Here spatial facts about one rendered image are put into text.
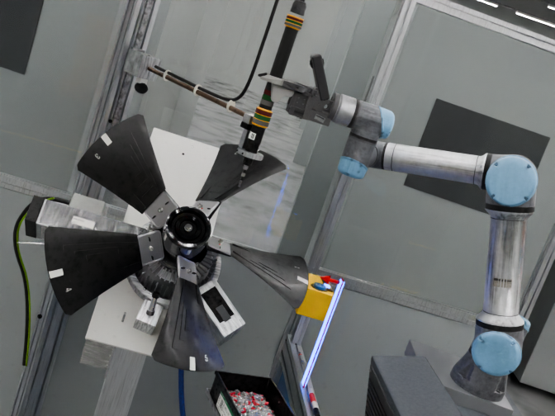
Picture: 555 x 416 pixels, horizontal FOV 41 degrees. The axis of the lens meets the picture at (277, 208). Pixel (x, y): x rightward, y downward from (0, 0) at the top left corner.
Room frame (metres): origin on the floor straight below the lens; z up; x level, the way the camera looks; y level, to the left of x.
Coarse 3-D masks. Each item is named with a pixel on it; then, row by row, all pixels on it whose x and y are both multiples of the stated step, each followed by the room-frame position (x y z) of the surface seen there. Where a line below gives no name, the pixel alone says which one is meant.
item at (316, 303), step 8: (312, 280) 2.24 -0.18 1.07; (320, 280) 2.27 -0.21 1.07; (312, 288) 2.15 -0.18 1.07; (312, 296) 2.14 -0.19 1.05; (320, 296) 2.15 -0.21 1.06; (328, 296) 2.15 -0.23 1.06; (304, 304) 2.14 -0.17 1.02; (312, 304) 2.14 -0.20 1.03; (320, 304) 2.15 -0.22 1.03; (328, 304) 2.15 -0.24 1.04; (296, 312) 2.14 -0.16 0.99; (304, 312) 2.14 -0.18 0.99; (312, 312) 2.15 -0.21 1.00; (320, 312) 2.15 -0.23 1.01
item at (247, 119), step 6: (246, 114) 1.90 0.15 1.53; (246, 120) 1.89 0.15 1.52; (240, 126) 1.89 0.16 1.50; (246, 126) 1.88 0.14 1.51; (246, 132) 1.88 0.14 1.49; (240, 138) 1.89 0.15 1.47; (246, 138) 1.88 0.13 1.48; (240, 144) 1.88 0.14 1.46; (240, 150) 1.85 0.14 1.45; (246, 156) 1.84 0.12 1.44; (252, 156) 1.84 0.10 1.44; (258, 156) 1.85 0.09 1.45
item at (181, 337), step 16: (176, 288) 1.72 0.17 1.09; (192, 288) 1.79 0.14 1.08; (176, 304) 1.70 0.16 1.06; (192, 304) 1.75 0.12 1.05; (176, 320) 1.68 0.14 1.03; (192, 320) 1.72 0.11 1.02; (160, 336) 1.63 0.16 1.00; (176, 336) 1.66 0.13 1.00; (192, 336) 1.70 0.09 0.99; (208, 336) 1.75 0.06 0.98; (160, 352) 1.61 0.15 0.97; (176, 352) 1.64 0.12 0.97; (192, 352) 1.68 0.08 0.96; (208, 352) 1.72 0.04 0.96; (208, 368) 1.69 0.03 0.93
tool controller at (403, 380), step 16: (384, 368) 1.30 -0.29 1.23; (400, 368) 1.31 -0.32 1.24; (416, 368) 1.31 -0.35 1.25; (432, 368) 1.32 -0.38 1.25; (368, 384) 1.33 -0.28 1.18; (384, 384) 1.25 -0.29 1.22; (400, 384) 1.24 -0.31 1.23; (416, 384) 1.25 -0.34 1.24; (432, 384) 1.26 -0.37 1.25; (368, 400) 1.32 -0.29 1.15; (384, 400) 1.22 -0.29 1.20; (400, 400) 1.18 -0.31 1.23; (416, 400) 1.19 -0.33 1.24; (432, 400) 1.19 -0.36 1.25; (448, 400) 1.20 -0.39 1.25
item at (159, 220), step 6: (162, 192) 1.88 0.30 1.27; (162, 198) 1.88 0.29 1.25; (168, 198) 1.87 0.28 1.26; (156, 204) 1.88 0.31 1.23; (162, 204) 1.88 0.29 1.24; (168, 204) 1.87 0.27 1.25; (174, 204) 1.87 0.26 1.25; (150, 210) 1.89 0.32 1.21; (156, 210) 1.88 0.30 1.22; (168, 210) 1.87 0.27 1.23; (150, 216) 1.89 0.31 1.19; (156, 216) 1.88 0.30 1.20; (162, 216) 1.88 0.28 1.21; (156, 222) 1.88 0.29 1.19; (162, 222) 1.88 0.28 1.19
